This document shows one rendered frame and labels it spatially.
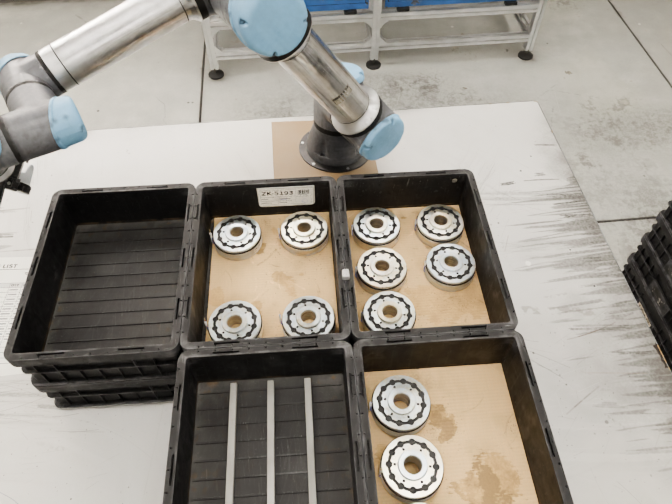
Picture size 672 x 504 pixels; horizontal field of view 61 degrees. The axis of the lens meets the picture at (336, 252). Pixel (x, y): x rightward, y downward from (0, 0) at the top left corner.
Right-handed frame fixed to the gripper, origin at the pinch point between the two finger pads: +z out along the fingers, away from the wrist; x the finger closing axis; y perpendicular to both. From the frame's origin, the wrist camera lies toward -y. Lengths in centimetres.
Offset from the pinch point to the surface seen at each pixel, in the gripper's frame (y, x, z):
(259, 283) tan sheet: -4, -52, -12
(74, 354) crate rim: -25.2, -22.0, -21.3
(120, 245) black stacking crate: -4.7, -23.4, 4.5
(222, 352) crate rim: -18, -45, -30
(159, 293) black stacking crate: -12.1, -33.5, -6.3
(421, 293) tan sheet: 3, -81, -26
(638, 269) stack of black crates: 36, -180, 11
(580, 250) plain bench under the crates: 25, -125, -20
